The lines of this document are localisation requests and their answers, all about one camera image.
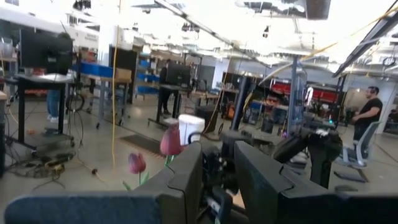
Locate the white waste bin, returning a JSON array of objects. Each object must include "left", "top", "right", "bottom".
[{"left": 178, "top": 114, "right": 206, "bottom": 147}]

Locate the dark metal post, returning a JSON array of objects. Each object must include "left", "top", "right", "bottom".
[{"left": 231, "top": 76, "right": 251, "bottom": 131}]

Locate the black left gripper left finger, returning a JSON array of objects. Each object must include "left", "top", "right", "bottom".
[{"left": 4, "top": 141, "right": 203, "bottom": 224}]

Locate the person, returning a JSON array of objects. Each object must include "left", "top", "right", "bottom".
[
  {"left": 159, "top": 58, "right": 172, "bottom": 116},
  {"left": 46, "top": 32, "right": 73, "bottom": 124},
  {"left": 351, "top": 86, "right": 384, "bottom": 141}
]

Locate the cardboard box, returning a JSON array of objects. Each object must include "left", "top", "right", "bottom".
[{"left": 114, "top": 67, "right": 133, "bottom": 83}]

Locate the black floor mat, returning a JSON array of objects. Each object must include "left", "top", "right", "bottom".
[{"left": 119, "top": 133, "right": 165, "bottom": 158}]

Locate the purple artificial tulip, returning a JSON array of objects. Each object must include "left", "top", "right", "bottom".
[{"left": 159, "top": 122, "right": 185, "bottom": 169}]

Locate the orange black device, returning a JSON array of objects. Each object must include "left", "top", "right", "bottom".
[{"left": 224, "top": 102, "right": 238, "bottom": 121}]

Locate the yellow hanging cord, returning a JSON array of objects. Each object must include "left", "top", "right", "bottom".
[{"left": 110, "top": 0, "right": 122, "bottom": 170}]

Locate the black rig frame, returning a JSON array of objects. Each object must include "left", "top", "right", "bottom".
[{"left": 331, "top": 11, "right": 398, "bottom": 78}]

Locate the dark pink artificial tulip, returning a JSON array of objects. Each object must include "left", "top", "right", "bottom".
[{"left": 122, "top": 152, "right": 150, "bottom": 192}]

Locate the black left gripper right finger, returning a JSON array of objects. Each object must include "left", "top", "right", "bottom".
[{"left": 233, "top": 140, "right": 398, "bottom": 224}]

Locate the black cabinet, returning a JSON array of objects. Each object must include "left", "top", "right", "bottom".
[{"left": 108, "top": 46, "right": 139, "bottom": 103}]

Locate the black leg wooden desk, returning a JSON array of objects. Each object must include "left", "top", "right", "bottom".
[{"left": 148, "top": 83, "right": 220, "bottom": 128}]

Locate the black computer monitor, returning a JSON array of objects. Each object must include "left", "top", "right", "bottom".
[
  {"left": 166, "top": 63, "right": 192, "bottom": 86},
  {"left": 20, "top": 29, "right": 74, "bottom": 75}
]

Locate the grey office chair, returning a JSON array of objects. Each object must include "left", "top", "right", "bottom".
[{"left": 334, "top": 121, "right": 382, "bottom": 183}]

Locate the blue plastic bin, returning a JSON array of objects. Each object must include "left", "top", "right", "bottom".
[{"left": 73, "top": 61, "right": 114, "bottom": 78}]

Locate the black standing desk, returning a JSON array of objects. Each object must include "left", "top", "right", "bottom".
[{"left": 14, "top": 73, "right": 75, "bottom": 147}]

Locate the white building pillar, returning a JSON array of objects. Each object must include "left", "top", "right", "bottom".
[{"left": 98, "top": 24, "right": 118, "bottom": 68}]

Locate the wooden top work table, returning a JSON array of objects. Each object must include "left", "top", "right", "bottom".
[{"left": 80, "top": 74, "right": 131, "bottom": 129}]

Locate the red tool chest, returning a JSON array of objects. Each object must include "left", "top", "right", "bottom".
[{"left": 270, "top": 82, "right": 340, "bottom": 104}]

